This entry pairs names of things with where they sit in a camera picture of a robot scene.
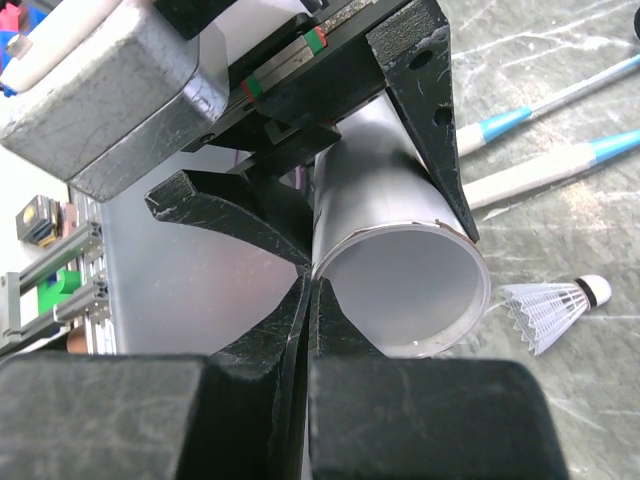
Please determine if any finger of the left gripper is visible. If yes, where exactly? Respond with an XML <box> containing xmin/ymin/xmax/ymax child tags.
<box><xmin>366</xmin><ymin>0</ymin><xmax>478</xmax><ymax>242</ymax></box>
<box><xmin>144</xmin><ymin>170</ymin><xmax>313</xmax><ymax>268</ymax></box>

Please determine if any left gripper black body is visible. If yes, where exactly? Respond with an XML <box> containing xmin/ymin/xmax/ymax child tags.
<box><xmin>183</xmin><ymin>1</ymin><xmax>425</xmax><ymax>175</ymax></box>

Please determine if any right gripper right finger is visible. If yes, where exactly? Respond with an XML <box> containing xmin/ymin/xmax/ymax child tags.
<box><xmin>308</xmin><ymin>280</ymin><xmax>569</xmax><ymax>479</ymax></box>

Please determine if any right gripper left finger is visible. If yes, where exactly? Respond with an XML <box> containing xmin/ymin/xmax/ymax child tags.
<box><xmin>1</xmin><ymin>276</ymin><xmax>311</xmax><ymax>479</ymax></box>

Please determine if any white shuttlecock tube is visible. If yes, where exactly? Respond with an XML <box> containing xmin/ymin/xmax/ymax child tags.
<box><xmin>102</xmin><ymin>97</ymin><xmax>490</xmax><ymax>357</ymax></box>

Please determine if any blue racket behind cover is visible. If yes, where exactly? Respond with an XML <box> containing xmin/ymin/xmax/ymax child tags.
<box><xmin>456</xmin><ymin>54</ymin><xmax>639</xmax><ymax>157</ymax></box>

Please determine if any blue racket near basket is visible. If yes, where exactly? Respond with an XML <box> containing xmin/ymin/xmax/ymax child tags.
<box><xmin>463</xmin><ymin>129</ymin><xmax>639</xmax><ymax>210</ymax></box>

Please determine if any white shuttlecock on table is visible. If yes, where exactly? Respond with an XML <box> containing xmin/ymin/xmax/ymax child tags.
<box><xmin>500</xmin><ymin>274</ymin><xmax>612</xmax><ymax>356</ymax></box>

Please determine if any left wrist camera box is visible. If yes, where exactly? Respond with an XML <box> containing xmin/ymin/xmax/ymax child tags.
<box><xmin>1</xmin><ymin>1</ymin><xmax>229</xmax><ymax>202</ymax></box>

